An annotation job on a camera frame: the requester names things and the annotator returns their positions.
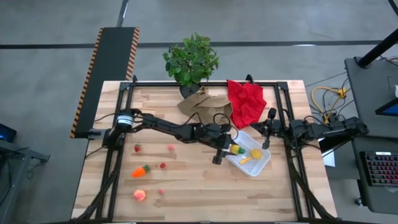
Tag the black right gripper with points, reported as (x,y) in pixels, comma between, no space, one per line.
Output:
(276,128)

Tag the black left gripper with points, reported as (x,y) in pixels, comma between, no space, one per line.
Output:
(224,140)

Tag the yellow toy lemon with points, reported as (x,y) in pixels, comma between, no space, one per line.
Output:
(256,153)

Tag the white plastic mesh basket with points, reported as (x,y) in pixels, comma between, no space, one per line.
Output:
(253,169)

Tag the small pink toy berry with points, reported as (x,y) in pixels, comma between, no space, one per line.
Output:
(171,147)

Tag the small red toy strawberry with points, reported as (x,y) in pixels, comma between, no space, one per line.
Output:
(163,165)
(160,192)

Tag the large red toy strawberry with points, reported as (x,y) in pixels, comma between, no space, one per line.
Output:
(137,148)

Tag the orange toy carrot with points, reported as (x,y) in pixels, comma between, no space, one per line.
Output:
(139,172)

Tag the pink-orange toy peach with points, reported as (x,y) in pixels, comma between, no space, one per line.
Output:
(139,195)

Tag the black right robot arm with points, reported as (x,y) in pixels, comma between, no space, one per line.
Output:
(329,129)

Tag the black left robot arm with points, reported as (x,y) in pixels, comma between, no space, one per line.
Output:
(174,129)

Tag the red cloth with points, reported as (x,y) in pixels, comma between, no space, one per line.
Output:
(247,102)

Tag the tan cloth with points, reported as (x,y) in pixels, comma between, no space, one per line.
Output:
(205,104)

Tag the black plant pot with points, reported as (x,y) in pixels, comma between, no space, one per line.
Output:
(188,91)

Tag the black power strip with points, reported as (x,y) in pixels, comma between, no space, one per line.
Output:
(334,117)

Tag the white paper sheet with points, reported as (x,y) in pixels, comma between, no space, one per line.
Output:
(329,158)

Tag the green leafy plant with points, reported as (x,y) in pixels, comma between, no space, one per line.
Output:
(191,59)

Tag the large grey desk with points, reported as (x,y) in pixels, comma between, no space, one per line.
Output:
(370,90)

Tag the backlit computer keyboard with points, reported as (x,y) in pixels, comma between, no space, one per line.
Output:
(382,169)

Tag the blue tablet screen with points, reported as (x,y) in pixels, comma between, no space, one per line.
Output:
(391,109)

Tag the grey keyboard desk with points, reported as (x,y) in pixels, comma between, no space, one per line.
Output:
(376,199)

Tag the black pole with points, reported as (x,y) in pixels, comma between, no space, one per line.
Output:
(377,49)

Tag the black hazard-striped floor mat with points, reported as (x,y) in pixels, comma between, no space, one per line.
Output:
(112,56)

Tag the grey metal stand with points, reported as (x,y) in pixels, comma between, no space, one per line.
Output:
(12,149)

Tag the black device with blue light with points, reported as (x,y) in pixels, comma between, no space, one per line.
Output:
(6,133)

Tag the black aluminium table frame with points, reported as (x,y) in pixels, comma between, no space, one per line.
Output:
(205,83)

